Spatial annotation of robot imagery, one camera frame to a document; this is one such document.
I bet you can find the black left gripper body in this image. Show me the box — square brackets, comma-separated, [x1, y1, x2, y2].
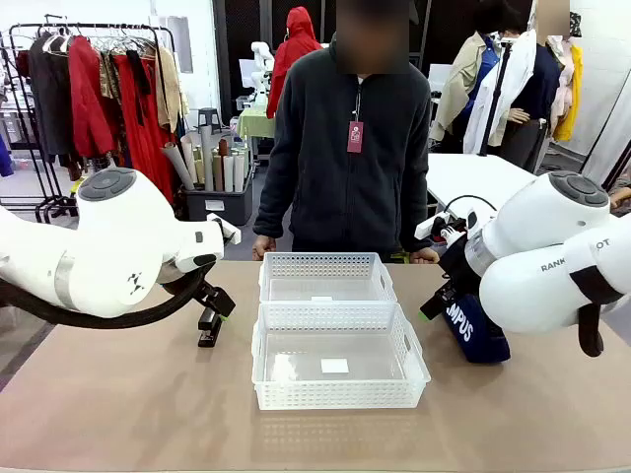
[194, 275, 221, 303]

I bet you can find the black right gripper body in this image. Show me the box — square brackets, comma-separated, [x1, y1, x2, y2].
[438, 234, 482, 292]

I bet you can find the black stapler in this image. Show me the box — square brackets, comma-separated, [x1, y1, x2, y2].
[197, 307, 226, 349]

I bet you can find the navy CAMPUS pouch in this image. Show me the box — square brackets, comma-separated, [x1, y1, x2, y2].
[442, 293, 512, 365]

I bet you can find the person's left forearm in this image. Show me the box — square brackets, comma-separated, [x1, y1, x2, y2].
[396, 162, 435, 253]

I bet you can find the person's right forearm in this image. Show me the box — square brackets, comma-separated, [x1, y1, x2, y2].
[252, 162, 297, 241]

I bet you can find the person's right hand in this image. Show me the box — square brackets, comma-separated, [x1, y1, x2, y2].
[252, 236, 277, 261]

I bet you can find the grey storage bin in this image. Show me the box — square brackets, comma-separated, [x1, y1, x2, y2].
[182, 185, 254, 227]

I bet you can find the white table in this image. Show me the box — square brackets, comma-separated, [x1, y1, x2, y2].
[426, 153, 538, 221]

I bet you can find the white perforated plastic basket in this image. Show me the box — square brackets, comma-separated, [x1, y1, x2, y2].
[258, 251, 399, 304]
[250, 302, 432, 411]

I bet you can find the grey paper roll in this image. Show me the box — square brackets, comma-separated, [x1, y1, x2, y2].
[162, 142, 196, 191]

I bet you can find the tall grey cardboard tube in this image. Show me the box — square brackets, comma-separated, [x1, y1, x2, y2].
[198, 124, 214, 192]

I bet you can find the person in grey fleece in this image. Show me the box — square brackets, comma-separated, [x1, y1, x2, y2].
[252, 0, 435, 257]

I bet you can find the long red dress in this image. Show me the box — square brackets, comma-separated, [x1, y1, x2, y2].
[111, 52, 175, 204]

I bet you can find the pink hang tag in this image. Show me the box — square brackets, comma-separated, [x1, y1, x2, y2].
[347, 120, 365, 154]

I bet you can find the white coat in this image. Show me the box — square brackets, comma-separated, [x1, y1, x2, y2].
[462, 29, 538, 157]

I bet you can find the grey stool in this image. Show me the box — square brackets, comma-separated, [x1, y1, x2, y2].
[197, 106, 221, 137]

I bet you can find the green cloth table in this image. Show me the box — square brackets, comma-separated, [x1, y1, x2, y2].
[236, 107, 277, 140]

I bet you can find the black tripod pole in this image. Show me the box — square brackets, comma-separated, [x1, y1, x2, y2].
[478, 36, 517, 157]

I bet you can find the beige trench coat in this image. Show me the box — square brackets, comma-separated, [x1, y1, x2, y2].
[429, 32, 494, 144]

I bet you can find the white monitor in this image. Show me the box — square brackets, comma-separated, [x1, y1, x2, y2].
[428, 63, 454, 93]

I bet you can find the navy mannequin garment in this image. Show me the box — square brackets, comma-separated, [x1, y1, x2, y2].
[512, 42, 563, 171]

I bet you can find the yellow garment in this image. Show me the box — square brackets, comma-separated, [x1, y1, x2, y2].
[551, 43, 586, 143]

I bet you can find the beige hanging garment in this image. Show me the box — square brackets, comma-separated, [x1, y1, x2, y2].
[156, 44, 190, 135]

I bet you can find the red jacket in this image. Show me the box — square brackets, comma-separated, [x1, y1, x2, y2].
[67, 34, 119, 160]

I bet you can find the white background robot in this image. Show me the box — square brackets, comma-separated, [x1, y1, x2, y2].
[249, 41, 276, 107]

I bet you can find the blue garment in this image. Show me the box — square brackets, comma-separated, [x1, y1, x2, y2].
[0, 135, 15, 177]

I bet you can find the dark grey coat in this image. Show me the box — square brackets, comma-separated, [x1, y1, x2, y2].
[27, 37, 75, 158]

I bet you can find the red hooded coat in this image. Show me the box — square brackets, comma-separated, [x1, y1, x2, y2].
[265, 6, 324, 119]

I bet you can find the black clothes rack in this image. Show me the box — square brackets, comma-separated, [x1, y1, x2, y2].
[0, 22, 177, 224]

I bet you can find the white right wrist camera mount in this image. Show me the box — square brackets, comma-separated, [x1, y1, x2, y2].
[414, 212, 454, 241]

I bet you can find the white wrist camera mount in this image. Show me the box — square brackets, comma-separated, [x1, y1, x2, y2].
[414, 212, 454, 241]
[206, 212, 243, 245]

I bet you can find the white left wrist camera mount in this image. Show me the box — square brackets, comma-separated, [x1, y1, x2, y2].
[206, 212, 243, 245]

